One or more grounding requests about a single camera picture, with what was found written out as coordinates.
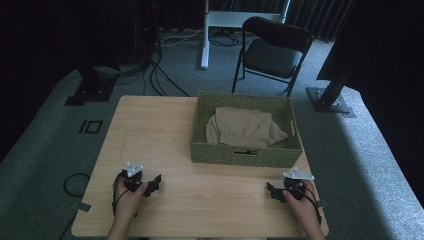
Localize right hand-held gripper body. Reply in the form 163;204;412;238
282;167;316;202

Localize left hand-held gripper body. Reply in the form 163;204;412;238
119;162;145;194

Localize green woven basket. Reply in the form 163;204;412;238
189;91;304;169

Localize khaki pants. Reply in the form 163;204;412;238
205;106;289;149

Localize person's right hand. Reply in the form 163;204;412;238
281;179;319;219

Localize person's left hand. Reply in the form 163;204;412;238
114;177;150;222

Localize black metal stand with base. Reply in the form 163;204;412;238
64;64;118;107
306;64;357;119

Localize black folding chair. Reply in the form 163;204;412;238
230;16;315;98

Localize dark equipment rack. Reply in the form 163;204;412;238
96;0;162;69

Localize dark grey curtain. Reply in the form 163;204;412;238
285;0;356;43

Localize black cable loop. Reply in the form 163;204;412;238
62;172;91;198

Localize black floor cable bundle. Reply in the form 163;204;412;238
141;28;191;98

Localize white floor cable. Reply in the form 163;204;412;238
159;27;205;48

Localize white metal desk frame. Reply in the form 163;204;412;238
199;0;292;70

